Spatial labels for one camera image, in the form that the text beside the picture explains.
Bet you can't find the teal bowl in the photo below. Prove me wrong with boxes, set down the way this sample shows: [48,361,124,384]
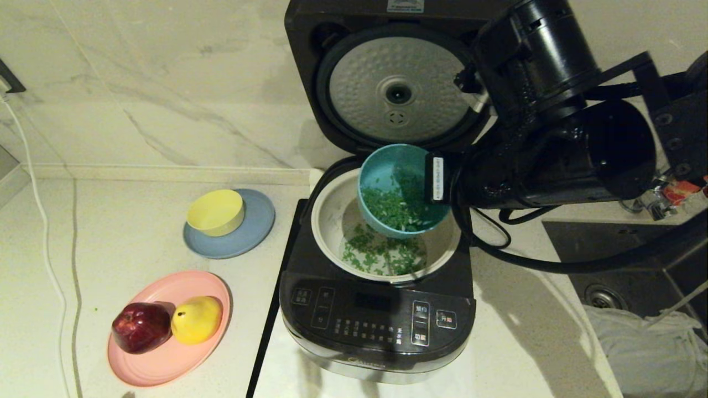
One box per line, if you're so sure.
[357,144,452,239]

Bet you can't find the chopped green vegetables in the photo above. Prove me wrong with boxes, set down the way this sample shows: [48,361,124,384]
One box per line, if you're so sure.
[341,166,439,277]

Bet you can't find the black rice cooker lid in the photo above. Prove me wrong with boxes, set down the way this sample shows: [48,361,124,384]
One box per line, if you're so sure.
[285,0,518,158]

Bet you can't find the white inner pot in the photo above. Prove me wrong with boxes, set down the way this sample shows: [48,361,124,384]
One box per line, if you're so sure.
[311,167,462,284]

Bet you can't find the black rice cooker base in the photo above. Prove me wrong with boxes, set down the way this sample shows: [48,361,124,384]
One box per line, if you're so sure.
[279,156,476,385]

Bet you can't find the yellow bowl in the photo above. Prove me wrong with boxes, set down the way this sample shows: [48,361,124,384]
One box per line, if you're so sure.
[186,190,246,238]

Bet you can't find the blue plate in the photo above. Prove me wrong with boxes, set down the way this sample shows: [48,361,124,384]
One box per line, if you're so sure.
[183,189,276,260]

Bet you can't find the steel sink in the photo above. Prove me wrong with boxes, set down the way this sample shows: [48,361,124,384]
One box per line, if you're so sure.
[541,207,708,398]

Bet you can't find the round sink drain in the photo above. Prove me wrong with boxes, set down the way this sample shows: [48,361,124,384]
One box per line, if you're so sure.
[584,284,628,311]

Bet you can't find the chrome faucet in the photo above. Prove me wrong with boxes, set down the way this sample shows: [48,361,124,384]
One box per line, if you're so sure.
[619,185,675,223]

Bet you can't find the yellow pear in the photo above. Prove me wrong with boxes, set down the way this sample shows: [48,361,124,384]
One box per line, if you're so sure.
[171,296,224,345]

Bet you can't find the white crumpled cloth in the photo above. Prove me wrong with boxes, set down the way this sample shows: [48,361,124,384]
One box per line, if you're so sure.
[584,307,708,398]

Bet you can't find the pink plate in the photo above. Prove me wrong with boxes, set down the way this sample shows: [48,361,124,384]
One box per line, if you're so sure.
[108,270,233,387]

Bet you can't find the red apple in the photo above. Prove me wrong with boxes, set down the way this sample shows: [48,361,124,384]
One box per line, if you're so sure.
[112,302,173,354]

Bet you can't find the black power cord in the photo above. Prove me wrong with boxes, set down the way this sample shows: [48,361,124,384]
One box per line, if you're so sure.
[475,207,512,249]

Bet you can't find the black camera bracket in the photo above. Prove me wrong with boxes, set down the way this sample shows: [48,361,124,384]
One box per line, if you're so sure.
[454,65,483,96]

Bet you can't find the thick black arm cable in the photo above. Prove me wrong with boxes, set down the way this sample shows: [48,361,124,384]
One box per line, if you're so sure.
[451,177,708,275]

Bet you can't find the white cable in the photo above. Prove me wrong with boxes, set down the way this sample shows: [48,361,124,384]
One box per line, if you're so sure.
[0,94,72,398]

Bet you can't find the black wall socket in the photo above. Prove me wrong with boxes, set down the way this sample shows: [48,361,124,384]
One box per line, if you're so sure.
[0,58,27,95]

